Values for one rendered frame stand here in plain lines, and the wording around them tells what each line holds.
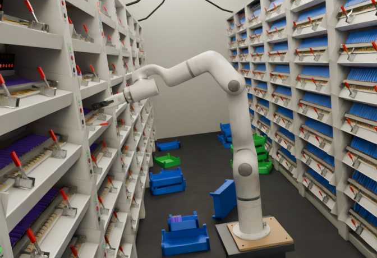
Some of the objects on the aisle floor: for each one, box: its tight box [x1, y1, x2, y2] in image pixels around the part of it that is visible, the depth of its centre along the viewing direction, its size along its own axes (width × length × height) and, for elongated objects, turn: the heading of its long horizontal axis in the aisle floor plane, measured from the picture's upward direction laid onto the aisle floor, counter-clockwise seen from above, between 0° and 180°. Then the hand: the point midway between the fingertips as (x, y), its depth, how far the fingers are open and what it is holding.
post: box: [0, 0, 108, 258], centre depth 133 cm, size 20×9×176 cm, turn 129°
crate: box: [167, 211, 199, 232], centre depth 249 cm, size 30×20×8 cm
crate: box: [161, 224, 210, 256], centre depth 233 cm, size 30×20×8 cm
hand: (96, 106), depth 178 cm, fingers closed
